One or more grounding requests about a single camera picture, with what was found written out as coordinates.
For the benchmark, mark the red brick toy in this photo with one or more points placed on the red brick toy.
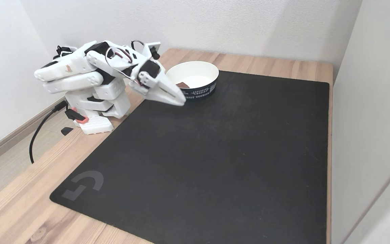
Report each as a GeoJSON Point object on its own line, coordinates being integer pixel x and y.
{"type": "Point", "coordinates": [182, 85]}

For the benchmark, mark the white and navy paper bowl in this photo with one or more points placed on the white and navy paper bowl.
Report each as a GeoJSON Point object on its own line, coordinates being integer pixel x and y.
{"type": "Point", "coordinates": [198, 73]}

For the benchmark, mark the black and orange clamp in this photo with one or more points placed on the black and orange clamp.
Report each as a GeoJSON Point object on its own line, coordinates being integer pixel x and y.
{"type": "Point", "coordinates": [77, 116]}

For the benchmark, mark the black power adapter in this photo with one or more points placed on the black power adapter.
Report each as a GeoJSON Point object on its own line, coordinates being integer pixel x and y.
{"type": "Point", "coordinates": [63, 51]}

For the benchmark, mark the black desk mat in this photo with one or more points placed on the black desk mat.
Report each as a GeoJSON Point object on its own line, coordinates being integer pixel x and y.
{"type": "Point", "coordinates": [198, 176]}

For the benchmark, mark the wooden baseboard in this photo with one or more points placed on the wooden baseboard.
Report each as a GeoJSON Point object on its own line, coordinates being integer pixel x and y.
{"type": "Point", "coordinates": [12, 139]}

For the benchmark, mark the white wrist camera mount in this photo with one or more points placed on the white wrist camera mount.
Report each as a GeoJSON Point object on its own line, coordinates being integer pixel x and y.
{"type": "Point", "coordinates": [152, 49]}

